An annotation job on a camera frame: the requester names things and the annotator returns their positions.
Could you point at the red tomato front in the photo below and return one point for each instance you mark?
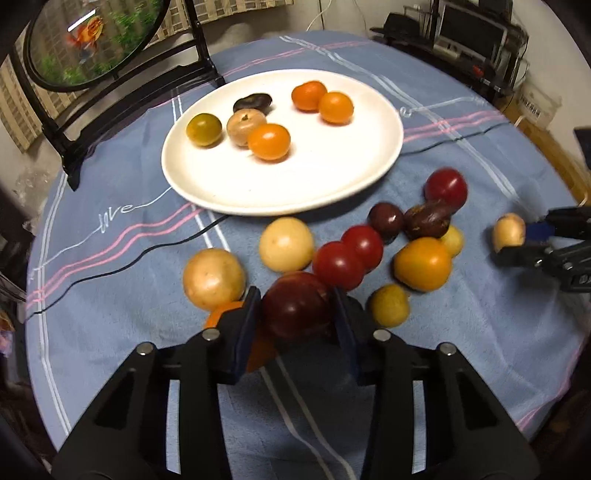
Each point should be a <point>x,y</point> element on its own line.
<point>336,265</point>

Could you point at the small tan fruit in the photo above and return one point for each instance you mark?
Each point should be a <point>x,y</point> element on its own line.
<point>509,231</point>

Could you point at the orange tangerine back left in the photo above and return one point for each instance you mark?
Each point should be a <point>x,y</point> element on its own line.
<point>307,96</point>

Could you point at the black computer monitor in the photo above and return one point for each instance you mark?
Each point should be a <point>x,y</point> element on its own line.
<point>470,32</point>

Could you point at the dark purple fruit on plate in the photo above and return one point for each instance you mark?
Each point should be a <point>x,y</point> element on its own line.
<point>258,101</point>

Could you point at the large dark red apple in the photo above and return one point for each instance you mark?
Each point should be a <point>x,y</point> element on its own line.
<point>296,307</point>

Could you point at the yellow green small fruit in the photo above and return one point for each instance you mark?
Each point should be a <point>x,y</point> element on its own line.
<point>389,306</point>

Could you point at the orange tangerine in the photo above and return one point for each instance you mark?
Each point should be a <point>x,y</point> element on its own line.
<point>336,108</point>
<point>307,96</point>

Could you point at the green yellow fruit on plate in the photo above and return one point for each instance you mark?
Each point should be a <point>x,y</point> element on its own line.
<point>204,130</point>

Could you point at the dark purple plum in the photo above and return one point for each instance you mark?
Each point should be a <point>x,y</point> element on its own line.
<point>387,220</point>

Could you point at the white bucket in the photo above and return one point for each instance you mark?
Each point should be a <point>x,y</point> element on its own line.
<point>536,105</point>

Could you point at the orange yellow persimmon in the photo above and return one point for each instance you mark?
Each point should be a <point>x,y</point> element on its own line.
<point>424,264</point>

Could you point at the pale yellow round pear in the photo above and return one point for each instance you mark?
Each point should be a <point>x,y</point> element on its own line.
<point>286,245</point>

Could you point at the orange tangerine back right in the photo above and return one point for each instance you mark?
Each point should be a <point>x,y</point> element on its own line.
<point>336,108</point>

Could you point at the black desk shelf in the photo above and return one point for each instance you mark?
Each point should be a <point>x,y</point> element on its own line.
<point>414,30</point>

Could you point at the beige brown fruit on plate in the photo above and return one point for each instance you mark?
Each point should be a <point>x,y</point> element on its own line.
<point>242,123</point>

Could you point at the white round plate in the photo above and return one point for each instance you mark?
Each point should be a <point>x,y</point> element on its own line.
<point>325,163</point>

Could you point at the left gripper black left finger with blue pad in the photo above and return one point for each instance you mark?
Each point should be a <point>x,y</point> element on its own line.
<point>122,433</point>

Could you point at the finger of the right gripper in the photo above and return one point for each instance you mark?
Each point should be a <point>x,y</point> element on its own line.
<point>569,265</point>
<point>571,223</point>

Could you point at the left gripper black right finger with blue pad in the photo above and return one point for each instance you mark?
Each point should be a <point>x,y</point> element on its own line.
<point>433,417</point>

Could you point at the goldfish round screen black stand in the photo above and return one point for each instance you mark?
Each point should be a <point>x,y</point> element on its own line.
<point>141,77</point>

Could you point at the orange tangerine front plate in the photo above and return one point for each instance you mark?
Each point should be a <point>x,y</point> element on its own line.
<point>269,142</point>

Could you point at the large tan pear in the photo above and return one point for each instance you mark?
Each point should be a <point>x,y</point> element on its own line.
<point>212,278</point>

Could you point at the red tomato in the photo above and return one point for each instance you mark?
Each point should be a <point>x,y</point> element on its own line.
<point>367,244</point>
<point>336,265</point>

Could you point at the dark brown passion fruit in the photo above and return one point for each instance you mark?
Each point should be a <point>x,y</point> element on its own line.
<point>430,219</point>

